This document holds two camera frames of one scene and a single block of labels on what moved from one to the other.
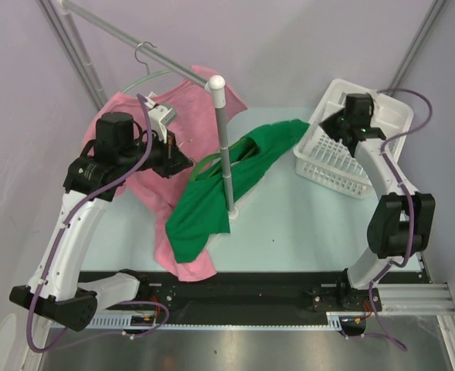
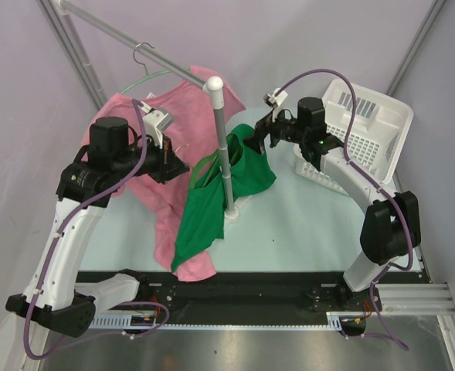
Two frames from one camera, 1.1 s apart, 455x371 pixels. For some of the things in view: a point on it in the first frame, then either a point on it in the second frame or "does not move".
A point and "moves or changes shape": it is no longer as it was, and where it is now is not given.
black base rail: (269, 297) does not move
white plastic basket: (322, 159) does not move
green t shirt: (200, 217) moves or changes shape
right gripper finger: (334, 125) → (278, 131)
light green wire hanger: (148, 74) does not move
